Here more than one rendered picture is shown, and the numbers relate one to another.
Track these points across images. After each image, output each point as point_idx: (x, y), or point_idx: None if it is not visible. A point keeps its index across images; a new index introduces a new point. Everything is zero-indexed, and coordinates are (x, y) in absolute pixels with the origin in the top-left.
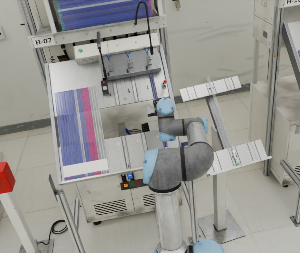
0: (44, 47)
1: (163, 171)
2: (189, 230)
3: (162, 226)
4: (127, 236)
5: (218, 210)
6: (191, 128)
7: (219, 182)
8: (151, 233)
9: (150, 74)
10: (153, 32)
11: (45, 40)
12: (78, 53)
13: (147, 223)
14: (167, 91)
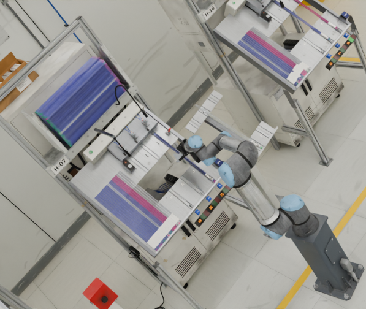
0: None
1: (238, 170)
2: (259, 230)
3: (257, 205)
4: (218, 273)
5: (268, 196)
6: (224, 142)
7: (255, 173)
8: (233, 256)
9: (152, 132)
10: None
11: (61, 164)
12: (91, 155)
13: (224, 252)
14: (174, 135)
